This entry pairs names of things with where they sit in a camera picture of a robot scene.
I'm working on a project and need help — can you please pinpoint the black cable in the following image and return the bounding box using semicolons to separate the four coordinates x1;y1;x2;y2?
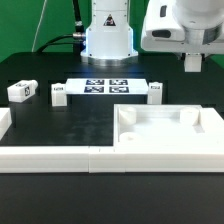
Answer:
35;0;88;54

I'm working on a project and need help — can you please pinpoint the white U-shaped obstacle fence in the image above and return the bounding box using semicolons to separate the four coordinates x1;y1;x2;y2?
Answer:
0;107;224;174

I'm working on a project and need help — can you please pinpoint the white square tabletop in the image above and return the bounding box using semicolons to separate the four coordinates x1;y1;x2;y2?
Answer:
113;104;224;149

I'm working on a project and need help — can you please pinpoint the white thin cable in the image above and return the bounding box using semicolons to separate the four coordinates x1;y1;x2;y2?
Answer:
31;0;48;53

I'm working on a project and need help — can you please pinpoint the white marker plate with tags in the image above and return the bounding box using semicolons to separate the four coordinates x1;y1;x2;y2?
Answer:
65;78;148;95

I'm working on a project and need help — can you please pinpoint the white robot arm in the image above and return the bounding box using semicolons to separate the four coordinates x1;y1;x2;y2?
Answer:
81;0;224;72

